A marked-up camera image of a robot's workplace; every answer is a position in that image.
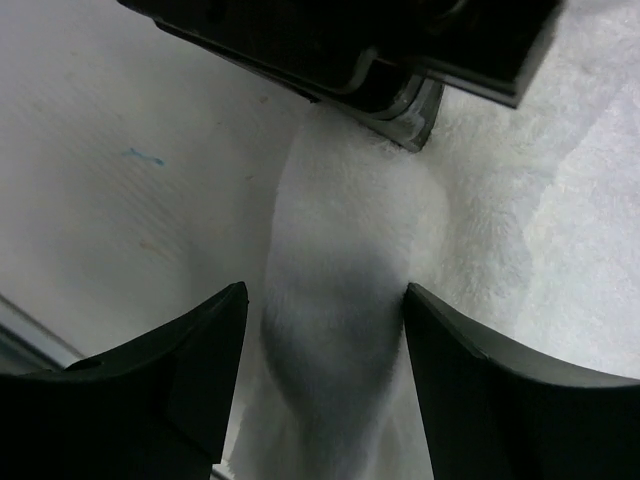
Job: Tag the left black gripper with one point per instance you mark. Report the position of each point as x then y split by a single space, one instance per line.
384 63

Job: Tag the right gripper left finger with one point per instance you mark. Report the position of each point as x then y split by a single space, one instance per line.
155 407

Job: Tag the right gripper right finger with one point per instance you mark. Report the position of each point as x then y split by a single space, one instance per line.
493 408

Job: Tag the white towel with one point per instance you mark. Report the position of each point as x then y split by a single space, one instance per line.
525 220

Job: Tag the aluminium mounting rail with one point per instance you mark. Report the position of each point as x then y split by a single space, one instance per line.
28 344

